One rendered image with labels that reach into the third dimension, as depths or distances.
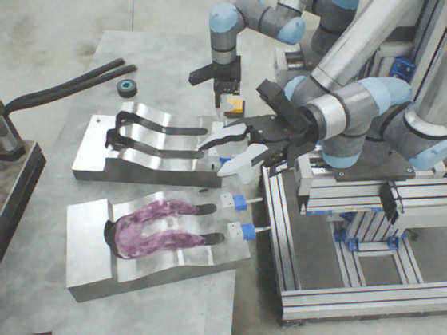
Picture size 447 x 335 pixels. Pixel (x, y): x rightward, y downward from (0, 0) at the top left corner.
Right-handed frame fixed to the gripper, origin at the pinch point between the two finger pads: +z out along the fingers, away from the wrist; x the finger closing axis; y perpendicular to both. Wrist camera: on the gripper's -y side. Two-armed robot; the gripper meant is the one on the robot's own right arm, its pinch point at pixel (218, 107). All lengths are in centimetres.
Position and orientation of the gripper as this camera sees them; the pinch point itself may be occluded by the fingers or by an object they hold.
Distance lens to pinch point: 143.3
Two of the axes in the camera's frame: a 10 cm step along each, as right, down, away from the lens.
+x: 0.7, -7.8, 6.3
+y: 10.0, 0.5, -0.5
